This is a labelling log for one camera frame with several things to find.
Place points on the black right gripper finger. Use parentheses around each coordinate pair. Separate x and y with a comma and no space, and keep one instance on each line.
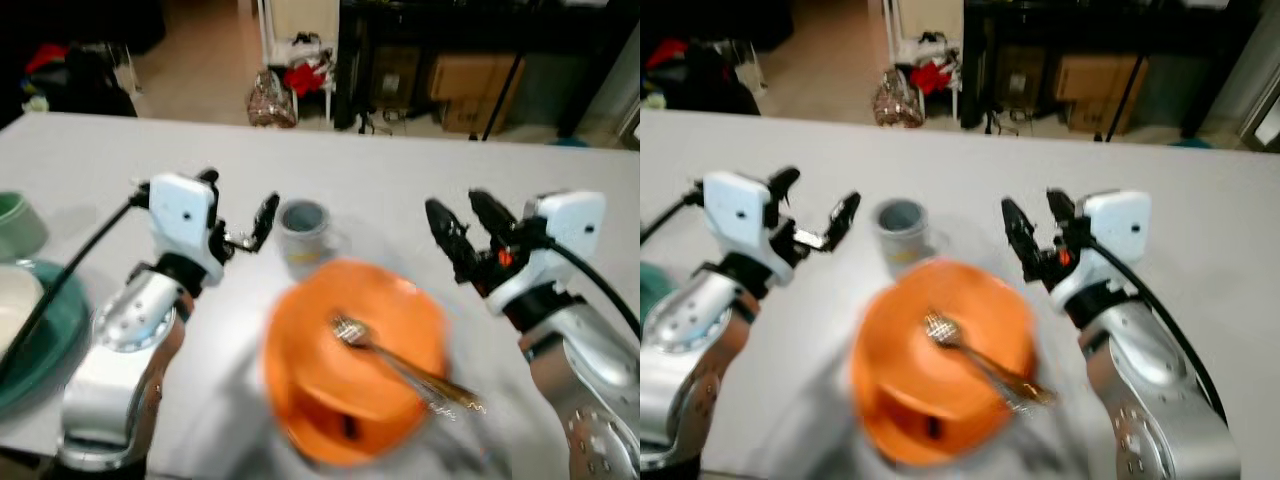
(1024,238)
(452,242)
(1067,212)
(494,218)

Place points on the white mug with yellow sticker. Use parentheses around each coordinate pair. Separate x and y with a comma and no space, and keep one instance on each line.
(303,235)
(900,232)

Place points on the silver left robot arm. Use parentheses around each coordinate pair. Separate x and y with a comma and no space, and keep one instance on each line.
(680,360)
(115,370)

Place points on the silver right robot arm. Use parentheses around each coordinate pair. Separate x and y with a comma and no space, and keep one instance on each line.
(1150,390)
(590,370)

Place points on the patterned bag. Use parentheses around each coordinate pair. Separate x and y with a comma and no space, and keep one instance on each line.
(270,100)
(896,100)

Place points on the metal fork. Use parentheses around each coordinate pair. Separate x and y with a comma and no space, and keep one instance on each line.
(940,326)
(348,327)

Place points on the black pole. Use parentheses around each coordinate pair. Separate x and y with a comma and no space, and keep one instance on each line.
(1126,95)
(504,95)

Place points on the black and red bag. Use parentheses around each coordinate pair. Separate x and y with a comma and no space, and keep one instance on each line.
(85,80)
(705,80)

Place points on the large cardboard box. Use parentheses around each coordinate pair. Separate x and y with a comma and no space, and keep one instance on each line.
(465,85)
(1090,85)

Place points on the red cloth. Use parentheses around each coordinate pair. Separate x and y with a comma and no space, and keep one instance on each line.
(305,78)
(930,76)

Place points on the teal plate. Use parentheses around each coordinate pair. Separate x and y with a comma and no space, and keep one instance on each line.
(652,290)
(55,330)

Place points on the small cardboard box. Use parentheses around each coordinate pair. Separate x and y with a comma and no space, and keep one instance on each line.
(1020,75)
(395,75)

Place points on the black sofa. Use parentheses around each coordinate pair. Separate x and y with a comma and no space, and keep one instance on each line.
(715,18)
(80,20)

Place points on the grey appliance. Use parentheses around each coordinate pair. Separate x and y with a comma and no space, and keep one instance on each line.
(628,90)
(1262,80)

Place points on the white chair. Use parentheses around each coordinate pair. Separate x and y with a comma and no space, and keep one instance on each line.
(300,20)
(925,18)

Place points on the orange plate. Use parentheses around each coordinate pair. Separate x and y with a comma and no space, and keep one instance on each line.
(910,390)
(330,400)

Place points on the black shelf unit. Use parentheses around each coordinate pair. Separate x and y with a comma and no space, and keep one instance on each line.
(1090,25)
(470,25)

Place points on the pale green bowl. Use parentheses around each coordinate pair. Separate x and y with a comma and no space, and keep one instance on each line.
(18,225)

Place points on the white bowl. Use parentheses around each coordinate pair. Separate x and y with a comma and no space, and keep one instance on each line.
(15,305)

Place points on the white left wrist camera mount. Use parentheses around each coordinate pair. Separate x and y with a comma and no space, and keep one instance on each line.
(738,212)
(180,215)

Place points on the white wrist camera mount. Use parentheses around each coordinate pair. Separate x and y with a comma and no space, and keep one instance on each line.
(180,215)
(738,212)
(572,225)
(1118,225)

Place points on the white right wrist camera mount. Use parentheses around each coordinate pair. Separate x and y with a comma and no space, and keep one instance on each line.
(572,225)
(1118,225)

